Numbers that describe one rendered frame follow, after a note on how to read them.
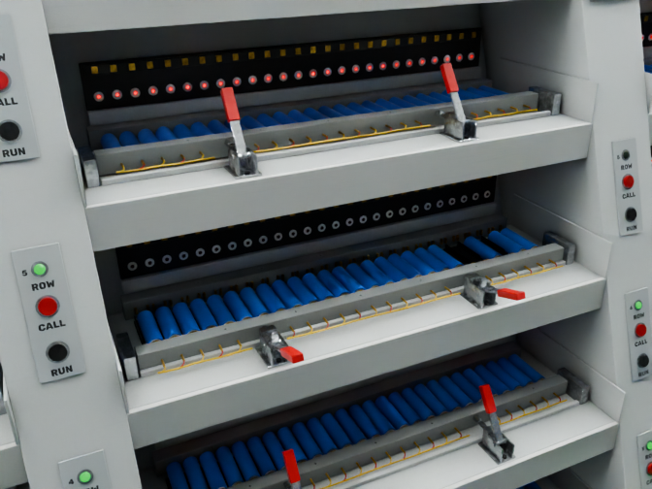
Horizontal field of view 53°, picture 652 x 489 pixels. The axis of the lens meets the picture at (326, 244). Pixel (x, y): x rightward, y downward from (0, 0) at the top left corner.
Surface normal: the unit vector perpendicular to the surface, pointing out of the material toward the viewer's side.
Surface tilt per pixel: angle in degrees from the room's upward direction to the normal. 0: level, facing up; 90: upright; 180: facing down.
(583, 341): 90
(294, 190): 109
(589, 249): 90
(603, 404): 90
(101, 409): 90
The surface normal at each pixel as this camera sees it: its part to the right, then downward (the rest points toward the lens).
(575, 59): -0.91, 0.19
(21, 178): 0.39, 0.08
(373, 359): 0.41, 0.39
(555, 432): -0.01, -0.90
